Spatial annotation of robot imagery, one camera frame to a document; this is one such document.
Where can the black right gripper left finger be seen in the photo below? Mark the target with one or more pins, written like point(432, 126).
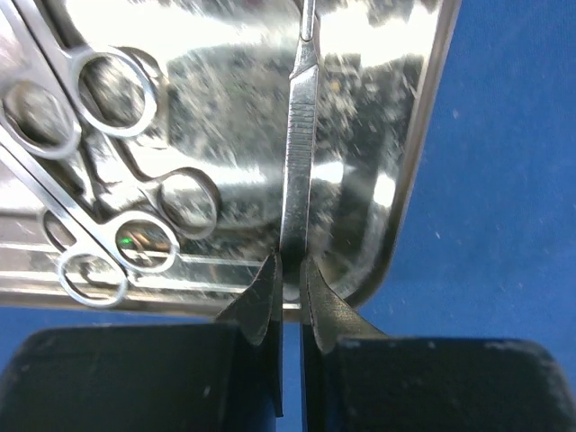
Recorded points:
point(225, 375)

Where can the steel hemostat clamp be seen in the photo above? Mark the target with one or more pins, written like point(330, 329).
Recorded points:
point(92, 239)
point(185, 198)

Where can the steel instrument tray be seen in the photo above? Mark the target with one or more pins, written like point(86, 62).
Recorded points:
point(220, 71)

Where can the blue surgical cloth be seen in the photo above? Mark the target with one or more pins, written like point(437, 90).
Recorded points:
point(486, 244)

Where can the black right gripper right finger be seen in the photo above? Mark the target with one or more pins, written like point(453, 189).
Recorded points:
point(355, 378)

